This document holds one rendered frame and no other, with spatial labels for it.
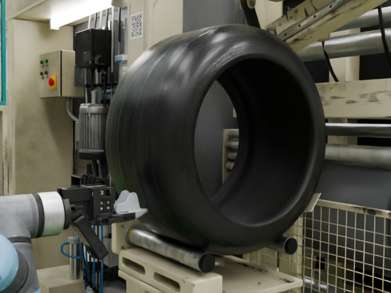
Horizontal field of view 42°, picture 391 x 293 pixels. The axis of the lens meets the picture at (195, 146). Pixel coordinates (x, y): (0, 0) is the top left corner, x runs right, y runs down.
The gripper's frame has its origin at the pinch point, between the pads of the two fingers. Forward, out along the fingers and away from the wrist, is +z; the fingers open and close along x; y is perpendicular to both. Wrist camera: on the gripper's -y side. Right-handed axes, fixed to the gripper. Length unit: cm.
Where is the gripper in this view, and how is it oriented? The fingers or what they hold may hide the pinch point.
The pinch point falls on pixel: (142, 213)
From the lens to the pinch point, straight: 118.8
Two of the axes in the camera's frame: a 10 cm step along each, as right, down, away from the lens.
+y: 0.1, -10.0, -0.5
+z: 8.1, -0.2, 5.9
